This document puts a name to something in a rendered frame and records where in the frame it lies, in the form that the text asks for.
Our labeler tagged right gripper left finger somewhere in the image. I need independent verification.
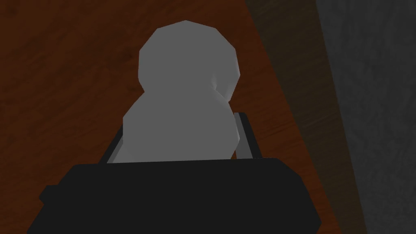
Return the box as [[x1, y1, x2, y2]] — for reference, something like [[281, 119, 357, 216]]
[[98, 124, 124, 165]]

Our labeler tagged grey door knob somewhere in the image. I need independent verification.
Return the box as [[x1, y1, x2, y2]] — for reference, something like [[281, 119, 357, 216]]
[[122, 19, 241, 163]]

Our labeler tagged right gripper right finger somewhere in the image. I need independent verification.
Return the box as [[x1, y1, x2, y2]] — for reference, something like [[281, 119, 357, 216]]
[[232, 112, 262, 160]]

